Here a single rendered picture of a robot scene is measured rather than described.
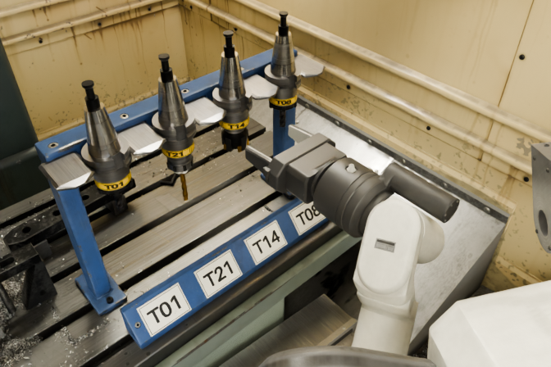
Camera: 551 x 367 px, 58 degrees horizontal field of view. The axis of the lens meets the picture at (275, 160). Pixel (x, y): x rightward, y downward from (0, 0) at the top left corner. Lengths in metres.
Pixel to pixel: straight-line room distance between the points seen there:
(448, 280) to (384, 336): 0.55
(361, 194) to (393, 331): 0.16
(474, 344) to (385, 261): 0.24
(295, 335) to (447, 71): 0.63
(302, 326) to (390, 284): 0.51
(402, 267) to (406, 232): 0.04
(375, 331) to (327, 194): 0.18
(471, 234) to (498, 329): 0.81
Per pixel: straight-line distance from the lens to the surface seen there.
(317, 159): 0.70
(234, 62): 0.77
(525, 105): 1.06
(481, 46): 1.07
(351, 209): 0.64
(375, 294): 0.60
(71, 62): 1.76
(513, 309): 0.40
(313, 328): 1.08
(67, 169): 0.72
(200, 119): 0.77
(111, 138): 0.70
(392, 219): 0.60
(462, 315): 0.40
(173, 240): 1.02
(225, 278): 0.91
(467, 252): 1.18
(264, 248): 0.94
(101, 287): 0.94
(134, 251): 1.02
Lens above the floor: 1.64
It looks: 39 degrees down
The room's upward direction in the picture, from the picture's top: straight up
